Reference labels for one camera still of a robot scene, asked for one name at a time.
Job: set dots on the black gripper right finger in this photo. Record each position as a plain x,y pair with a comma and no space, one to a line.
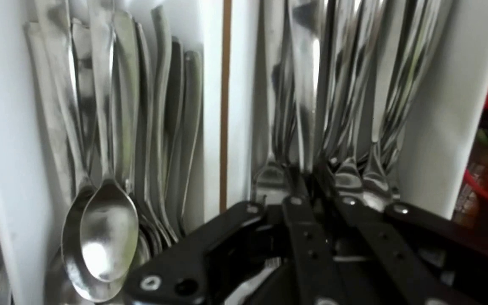
414,265

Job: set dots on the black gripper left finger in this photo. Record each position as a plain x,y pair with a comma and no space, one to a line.
211,265

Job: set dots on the dark wooden kitchen drawer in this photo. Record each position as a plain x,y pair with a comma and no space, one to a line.
226,113

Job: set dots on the white cutlery organiser tray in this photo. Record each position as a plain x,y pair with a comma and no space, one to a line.
8,141

